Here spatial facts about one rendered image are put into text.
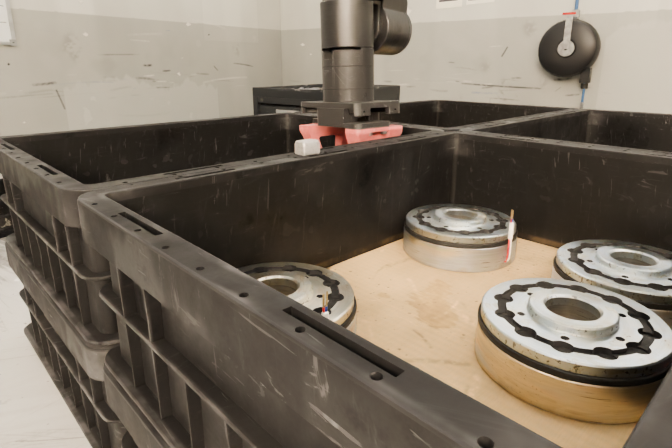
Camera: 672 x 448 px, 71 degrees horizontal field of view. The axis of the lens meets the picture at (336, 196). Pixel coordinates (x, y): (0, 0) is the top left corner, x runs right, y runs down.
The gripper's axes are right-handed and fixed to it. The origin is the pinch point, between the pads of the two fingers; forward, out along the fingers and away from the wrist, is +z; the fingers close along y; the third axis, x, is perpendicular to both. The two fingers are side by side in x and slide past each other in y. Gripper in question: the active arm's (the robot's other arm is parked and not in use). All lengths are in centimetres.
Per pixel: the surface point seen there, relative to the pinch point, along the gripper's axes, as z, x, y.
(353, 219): 1.0, 7.9, -9.8
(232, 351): -2.4, 28.9, -28.0
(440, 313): 5.2, 9.9, -21.5
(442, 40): -41, -274, 210
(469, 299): 5.2, 6.5, -21.5
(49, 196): -4.4, 30.8, -5.9
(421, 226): 1.6, 3.6, -14.1
